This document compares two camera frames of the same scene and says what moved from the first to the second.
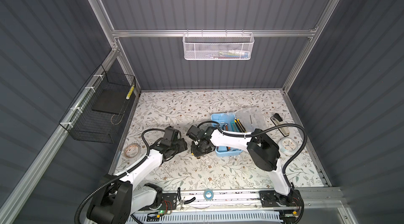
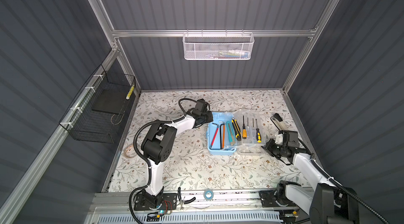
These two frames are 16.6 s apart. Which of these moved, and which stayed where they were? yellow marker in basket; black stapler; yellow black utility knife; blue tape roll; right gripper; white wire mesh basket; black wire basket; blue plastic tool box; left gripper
Moved: left gripper; yellow black utility knife; right gripper
Stayed: blue tape roll; black wire basket; black stapler; blue plastic tool box; yellow marker in basket; white wire mesh basket
